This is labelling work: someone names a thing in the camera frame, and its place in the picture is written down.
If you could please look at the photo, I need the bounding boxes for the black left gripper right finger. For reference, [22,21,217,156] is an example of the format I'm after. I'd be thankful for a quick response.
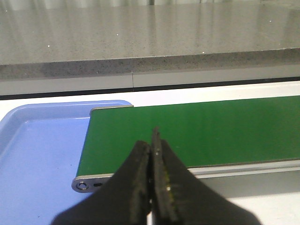
[151,127,260,225]

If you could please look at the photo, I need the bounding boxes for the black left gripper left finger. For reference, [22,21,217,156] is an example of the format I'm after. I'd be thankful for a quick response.
[52,141,150,225]

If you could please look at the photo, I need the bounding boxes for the green conveyor belt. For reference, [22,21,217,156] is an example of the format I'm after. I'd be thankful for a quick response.
[77,96,300,176]

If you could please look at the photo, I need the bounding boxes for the blue plastic tray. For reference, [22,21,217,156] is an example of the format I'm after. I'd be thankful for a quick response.
[0,100,128,225]

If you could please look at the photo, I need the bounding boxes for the grey stone counter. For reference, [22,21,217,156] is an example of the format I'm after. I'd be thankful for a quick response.
[0,0,300,98]

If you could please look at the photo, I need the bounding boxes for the white pleated curtain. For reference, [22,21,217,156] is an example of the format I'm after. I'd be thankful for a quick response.
[0,0,300,10]

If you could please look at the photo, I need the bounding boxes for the aluminium conveyor frame rail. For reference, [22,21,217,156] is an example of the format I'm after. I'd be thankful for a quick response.
[71,159,300,193]

